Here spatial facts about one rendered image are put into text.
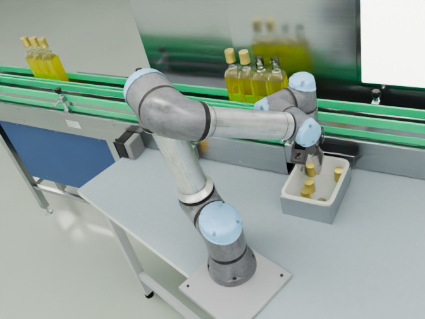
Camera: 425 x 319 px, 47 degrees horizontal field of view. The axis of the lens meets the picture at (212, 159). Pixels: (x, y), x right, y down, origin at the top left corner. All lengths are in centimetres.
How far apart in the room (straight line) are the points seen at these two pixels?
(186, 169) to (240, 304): 42
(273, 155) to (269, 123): 53
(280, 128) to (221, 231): 32
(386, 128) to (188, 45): 87
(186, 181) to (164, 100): 33
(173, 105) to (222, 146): 76
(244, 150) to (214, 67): 42
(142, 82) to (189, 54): 91
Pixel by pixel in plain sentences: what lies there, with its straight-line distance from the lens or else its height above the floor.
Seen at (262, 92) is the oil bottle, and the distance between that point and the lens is 179.
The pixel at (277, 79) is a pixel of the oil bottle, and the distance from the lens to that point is 173.
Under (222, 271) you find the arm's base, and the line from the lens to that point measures 147.
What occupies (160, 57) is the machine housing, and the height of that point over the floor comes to 101.
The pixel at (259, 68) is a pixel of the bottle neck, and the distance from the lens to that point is 175.
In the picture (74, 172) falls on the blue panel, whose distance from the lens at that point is 269.
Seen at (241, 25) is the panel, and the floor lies 120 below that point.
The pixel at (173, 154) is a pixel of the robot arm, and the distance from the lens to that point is 132.
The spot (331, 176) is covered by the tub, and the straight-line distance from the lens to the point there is 177.
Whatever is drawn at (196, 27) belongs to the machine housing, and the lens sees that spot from 201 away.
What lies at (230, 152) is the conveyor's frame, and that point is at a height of 82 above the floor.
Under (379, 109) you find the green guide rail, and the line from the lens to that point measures 175.
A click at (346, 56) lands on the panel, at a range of 178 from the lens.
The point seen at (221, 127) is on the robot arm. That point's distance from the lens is 117.
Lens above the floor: 198
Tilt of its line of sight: 39 degrees down
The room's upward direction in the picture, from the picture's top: 15 degrees counter-clockwise
